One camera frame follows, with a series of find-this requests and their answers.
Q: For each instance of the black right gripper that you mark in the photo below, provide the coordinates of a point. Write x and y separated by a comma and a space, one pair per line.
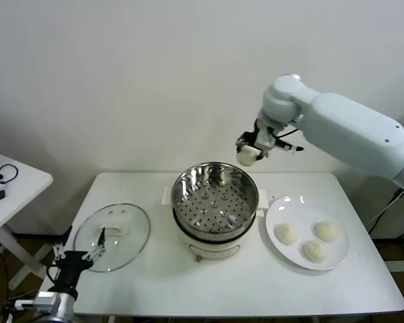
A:
256, 136

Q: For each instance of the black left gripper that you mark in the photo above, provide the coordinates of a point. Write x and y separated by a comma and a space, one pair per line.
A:
72, 267

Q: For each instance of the white steamed baozi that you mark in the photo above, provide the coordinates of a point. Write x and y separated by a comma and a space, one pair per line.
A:
314, 250
247, 157
287, 233
327, 231

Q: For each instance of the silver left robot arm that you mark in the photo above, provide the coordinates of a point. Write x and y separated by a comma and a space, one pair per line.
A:
65, 306

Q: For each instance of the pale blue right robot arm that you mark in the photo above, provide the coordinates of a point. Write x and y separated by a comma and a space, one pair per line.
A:
340, 124

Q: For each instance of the perforated steel steamer basket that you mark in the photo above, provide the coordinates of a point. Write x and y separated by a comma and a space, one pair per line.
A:
188, 188

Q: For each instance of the white round plate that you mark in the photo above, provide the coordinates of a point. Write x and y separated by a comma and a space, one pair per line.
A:
289, 212

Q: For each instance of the white side table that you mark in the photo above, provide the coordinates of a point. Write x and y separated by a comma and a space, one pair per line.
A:
23, 191

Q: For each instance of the white electric cooker base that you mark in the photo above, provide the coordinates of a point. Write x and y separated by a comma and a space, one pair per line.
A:
215, 250

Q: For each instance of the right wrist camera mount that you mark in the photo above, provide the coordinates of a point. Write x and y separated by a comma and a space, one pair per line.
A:
266, 139

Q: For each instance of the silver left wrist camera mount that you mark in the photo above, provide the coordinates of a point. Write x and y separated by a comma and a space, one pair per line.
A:
47, 298

